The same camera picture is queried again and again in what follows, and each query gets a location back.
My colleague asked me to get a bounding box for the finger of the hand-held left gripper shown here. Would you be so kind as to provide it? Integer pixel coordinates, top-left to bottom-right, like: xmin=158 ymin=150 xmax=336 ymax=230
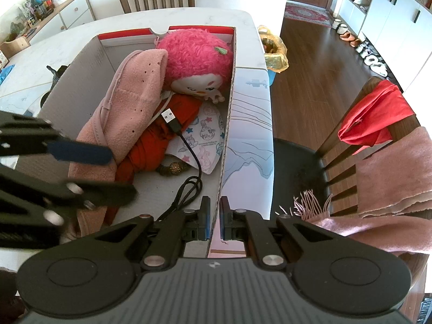
xmin=0 ymin=110 xmax=114 ymax=167
xmin=0 ymin=166 xmax=139 ymax=249

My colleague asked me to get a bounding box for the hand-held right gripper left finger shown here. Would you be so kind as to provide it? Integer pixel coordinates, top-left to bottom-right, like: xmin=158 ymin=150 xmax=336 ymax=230
xmin=96 ymin=196 xmax=213 ymax=271

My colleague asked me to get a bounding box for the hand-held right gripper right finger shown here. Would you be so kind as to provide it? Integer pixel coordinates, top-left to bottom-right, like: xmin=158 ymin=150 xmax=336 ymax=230
xmin=219 ymin=196 xmax=325 ymax=269

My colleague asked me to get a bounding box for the white cardboard box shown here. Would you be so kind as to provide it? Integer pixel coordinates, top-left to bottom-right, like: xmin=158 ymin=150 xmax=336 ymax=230
xmin=37 ymin=25 xmax=237 ymax=259

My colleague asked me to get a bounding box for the brown beaded bracelet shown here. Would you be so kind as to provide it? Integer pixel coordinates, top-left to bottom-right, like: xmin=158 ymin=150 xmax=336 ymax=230
xmin=158 ymin=162 xmax=186 ymax=177

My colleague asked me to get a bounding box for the red knotted scarf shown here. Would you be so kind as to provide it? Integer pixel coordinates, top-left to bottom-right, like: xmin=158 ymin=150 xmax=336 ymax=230
xmin=106 ymin=94 xmax=202 ymax=225

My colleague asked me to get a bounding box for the pink fleece jacket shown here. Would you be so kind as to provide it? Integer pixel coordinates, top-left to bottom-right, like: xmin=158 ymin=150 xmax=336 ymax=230
xmin=66 ymin=49 xmax=169 ymax=237

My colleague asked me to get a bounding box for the cartoon printed face mask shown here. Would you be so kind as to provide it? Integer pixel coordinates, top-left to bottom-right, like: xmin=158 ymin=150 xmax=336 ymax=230
xmin=165 ymin=103 xmax=227 ymax=175

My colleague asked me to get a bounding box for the black USB cable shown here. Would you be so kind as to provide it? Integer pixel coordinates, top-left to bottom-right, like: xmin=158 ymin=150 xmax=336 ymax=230
xmin=157 ymin=108 xmax=203 ymax=223

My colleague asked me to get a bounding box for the pink plush doll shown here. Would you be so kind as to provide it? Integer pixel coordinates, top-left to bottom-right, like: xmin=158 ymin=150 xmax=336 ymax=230
xmin=155 ymin=29 xmax=235 ymax=103

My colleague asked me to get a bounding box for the wooden chair with black seat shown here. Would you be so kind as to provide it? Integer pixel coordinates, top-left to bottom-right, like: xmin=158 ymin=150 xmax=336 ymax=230
xmin=272 ymin=76 xmax=427 ymax=287

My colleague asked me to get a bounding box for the wooden box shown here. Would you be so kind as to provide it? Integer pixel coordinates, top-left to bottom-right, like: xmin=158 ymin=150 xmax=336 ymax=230
xmin=0 ymin=35 xmax=31 ymax=58

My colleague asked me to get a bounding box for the dark cloth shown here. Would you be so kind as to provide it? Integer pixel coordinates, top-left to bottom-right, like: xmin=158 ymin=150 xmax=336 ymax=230
xmin=0 ymin=268 xmax=24 ymax=324

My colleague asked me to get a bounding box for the wooden sideboard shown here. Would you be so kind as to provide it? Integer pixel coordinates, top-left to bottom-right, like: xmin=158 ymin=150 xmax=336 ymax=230
xmin=0 ymin=0 xmax=96 ymax=58

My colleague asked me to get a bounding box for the yellow plastic bag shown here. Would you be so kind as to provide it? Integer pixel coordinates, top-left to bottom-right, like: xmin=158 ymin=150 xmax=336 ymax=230
xmin=258 ymin=25 xmax=290 ymax=74

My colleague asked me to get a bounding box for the pink fringed scarf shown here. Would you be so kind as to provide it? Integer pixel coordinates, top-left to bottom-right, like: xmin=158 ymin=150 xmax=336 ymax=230
xmin=277 ymin=126 xmax=432 ymax=255

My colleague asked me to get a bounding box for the red cloth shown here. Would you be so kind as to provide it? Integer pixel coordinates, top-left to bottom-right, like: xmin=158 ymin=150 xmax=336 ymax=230
xmin=338 ymin=80 xmax=416 ymax=156

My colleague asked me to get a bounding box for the row of shoes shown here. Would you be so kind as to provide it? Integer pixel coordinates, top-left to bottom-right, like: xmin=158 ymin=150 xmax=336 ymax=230
xmin=331 ymin=18 xmax=389 ymax=77

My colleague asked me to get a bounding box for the red patterned rug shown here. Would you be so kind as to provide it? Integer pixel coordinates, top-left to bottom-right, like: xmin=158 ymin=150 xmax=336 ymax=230
xmin=283 ymin=2 xmax=333 ymax=28

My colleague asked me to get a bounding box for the white cabinet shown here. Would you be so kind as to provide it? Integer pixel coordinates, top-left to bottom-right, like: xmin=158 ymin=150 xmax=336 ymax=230
xmin=337 ymin=0 xmax=432 ymax=90

